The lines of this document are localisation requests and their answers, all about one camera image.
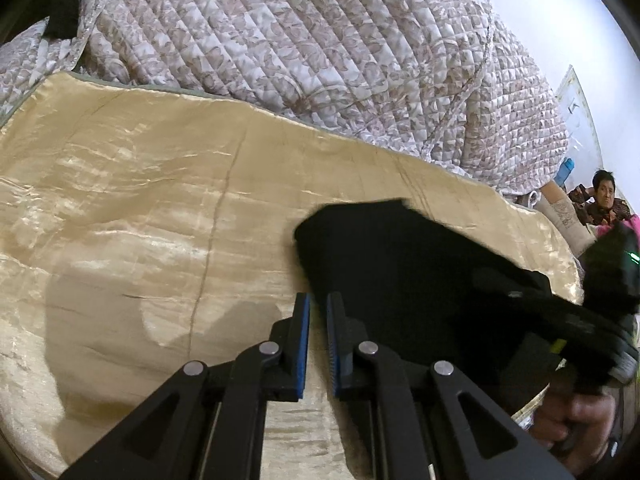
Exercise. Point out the golden satin bed cover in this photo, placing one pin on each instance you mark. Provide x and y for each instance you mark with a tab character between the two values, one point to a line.
150	220

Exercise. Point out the black pants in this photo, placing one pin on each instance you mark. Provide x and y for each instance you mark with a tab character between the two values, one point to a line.
400	280

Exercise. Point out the blue bottle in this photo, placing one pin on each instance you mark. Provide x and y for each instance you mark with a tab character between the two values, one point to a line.
566	167

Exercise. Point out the beige patterned cloth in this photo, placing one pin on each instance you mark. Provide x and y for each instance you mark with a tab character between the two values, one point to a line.
565	215

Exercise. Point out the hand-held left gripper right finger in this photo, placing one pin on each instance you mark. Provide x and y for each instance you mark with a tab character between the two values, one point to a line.
334	340

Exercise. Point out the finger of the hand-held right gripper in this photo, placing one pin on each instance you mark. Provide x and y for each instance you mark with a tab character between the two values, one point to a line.
515	285

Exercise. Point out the dark cloth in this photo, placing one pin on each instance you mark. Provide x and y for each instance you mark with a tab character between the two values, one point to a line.
60	7

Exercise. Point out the person's right hand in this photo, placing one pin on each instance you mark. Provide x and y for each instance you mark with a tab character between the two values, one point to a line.
575	420

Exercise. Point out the floral quilted blanket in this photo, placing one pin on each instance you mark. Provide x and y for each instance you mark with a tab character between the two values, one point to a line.
280	45

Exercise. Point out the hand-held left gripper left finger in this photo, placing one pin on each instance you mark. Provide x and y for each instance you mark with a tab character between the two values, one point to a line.
301	340

